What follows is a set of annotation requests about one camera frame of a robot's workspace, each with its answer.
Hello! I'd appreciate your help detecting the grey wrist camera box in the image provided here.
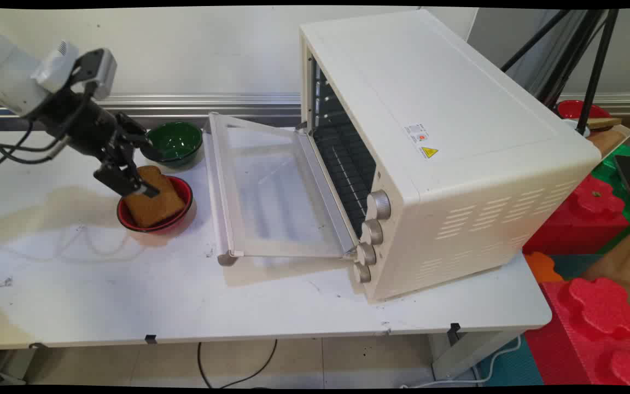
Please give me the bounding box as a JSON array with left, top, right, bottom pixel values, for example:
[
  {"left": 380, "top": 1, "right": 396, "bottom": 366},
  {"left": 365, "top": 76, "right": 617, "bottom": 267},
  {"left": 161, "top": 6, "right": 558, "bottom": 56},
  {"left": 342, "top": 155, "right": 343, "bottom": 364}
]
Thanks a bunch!
[{"left": 71, "top": 48, "right": 118, "bottom": 101}]

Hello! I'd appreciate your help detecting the large red foam block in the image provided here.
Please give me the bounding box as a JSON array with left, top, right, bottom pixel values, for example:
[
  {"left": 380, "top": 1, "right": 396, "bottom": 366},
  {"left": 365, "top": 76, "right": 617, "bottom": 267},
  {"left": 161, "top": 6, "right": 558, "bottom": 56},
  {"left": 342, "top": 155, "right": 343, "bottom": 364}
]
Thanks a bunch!
[{"left": 523, "top": 277, "right": 630, "bottom": 387}]

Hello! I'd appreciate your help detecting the red bowl with white rim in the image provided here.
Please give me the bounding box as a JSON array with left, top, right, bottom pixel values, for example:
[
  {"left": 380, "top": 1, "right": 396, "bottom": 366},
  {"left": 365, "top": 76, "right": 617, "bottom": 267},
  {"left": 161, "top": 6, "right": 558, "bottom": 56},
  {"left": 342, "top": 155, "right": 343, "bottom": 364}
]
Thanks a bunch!
[{"left": 557, "top": 100, "right": 612, "bottom": 121}]

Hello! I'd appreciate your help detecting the green foam block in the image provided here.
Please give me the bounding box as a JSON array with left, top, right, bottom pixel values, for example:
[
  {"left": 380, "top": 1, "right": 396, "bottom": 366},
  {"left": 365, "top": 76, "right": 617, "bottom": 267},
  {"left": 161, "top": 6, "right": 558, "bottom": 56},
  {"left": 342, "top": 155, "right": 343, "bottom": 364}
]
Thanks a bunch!
[{"left": 591, "top": 143, "right": 630, "bottom": 226}]

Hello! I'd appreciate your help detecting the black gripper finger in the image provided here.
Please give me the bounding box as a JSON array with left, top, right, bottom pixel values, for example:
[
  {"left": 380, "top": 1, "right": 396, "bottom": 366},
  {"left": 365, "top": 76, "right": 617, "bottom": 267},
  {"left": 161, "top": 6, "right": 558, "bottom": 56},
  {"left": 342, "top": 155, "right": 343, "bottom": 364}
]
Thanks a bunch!
[
  {"left": 94, "top": 162, "right": 161, "bottom": 199},
  {"left": 124, "top": 129, "right": 164, "bottom": 163}
]

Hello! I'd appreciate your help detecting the glass oven door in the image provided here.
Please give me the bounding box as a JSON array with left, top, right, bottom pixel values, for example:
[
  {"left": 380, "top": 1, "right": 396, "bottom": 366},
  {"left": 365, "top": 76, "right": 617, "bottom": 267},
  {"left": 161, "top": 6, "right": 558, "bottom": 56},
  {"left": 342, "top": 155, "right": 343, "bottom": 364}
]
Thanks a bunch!
[{"left": 202, "top": 112, "right": 360, "bottom": 267}]

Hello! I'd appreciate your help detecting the white floor cable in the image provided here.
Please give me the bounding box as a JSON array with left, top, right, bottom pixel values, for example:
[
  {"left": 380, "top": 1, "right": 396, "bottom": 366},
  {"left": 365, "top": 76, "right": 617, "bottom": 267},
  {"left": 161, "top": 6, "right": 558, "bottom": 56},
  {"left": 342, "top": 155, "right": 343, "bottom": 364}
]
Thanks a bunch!
[{"left": 400, "top": 335, "right": 522, "bottom": 389}]

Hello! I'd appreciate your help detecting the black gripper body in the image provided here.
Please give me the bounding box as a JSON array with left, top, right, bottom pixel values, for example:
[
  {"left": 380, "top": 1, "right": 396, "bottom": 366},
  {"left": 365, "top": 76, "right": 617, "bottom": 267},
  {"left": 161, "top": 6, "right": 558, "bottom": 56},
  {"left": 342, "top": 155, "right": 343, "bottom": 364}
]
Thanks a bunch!
[{"left": 31, "top": 83, "right": 147, "bottom": 160}]

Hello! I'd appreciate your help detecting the white toaster oven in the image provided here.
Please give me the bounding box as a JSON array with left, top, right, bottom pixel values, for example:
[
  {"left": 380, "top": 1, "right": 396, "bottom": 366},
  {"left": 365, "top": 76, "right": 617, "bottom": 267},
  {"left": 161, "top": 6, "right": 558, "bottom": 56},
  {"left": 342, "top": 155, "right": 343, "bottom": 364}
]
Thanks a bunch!
[{"left": 299, "top": 9, "right": 603, "bottom": 303}]

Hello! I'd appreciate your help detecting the orange foam piece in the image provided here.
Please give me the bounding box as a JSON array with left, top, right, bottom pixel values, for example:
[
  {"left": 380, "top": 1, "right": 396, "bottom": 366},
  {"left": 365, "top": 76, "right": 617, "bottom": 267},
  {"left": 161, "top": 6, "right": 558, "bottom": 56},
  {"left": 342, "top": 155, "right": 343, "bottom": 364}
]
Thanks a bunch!
[{"left": 523, "top": 251, "right": 564, "bottom": 284}]

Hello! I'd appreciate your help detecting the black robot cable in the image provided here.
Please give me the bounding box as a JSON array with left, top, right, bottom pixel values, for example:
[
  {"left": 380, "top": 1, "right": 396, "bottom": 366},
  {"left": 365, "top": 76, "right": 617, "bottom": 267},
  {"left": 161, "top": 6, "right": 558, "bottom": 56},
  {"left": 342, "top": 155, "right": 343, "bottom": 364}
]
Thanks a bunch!
[{"left": 0, "top": 102, "right": 69, "bottom": 178}]

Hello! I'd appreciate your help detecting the aluminium rail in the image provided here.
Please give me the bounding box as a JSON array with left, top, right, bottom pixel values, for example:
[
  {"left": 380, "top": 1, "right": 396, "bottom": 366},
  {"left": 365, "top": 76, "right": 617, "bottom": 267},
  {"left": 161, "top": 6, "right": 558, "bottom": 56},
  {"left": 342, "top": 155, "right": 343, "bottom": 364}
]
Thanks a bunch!
[{"left": 0, "top": 93, "right": 302, "bottom": 118}]

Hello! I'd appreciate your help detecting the brown toast slice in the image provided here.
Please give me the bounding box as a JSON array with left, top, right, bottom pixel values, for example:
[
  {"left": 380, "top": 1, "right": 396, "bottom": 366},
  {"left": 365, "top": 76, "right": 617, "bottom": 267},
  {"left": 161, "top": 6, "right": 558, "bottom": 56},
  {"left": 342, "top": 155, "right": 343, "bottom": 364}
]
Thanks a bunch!
[{"left": 124, "top": 165, "right": 187, "bottom": 229}]

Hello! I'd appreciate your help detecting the black floor cable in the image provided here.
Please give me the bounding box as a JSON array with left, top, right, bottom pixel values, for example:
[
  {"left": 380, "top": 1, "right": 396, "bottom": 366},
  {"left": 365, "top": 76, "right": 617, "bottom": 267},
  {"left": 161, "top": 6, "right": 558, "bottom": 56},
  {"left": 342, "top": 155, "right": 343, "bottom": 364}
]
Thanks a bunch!
[{"left": 197, "top": 339, "right": 278, "bottom": 389}]

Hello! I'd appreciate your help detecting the black tripod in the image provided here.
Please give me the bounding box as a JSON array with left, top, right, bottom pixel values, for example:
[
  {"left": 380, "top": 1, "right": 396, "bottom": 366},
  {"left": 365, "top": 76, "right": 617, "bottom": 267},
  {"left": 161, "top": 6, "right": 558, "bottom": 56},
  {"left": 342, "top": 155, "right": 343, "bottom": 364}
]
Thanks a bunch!
[{"left": 501, "top": 9, "right": 620, "bottom": 135}]

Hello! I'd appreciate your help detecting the green bowl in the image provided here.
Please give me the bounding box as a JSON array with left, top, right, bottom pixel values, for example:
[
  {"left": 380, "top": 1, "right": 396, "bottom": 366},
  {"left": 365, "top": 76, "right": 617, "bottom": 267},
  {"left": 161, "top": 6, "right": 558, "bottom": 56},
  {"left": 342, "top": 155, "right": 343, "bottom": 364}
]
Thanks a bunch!
[{"left": 141, "top": 120, "right": 204, "bottom": 168}]

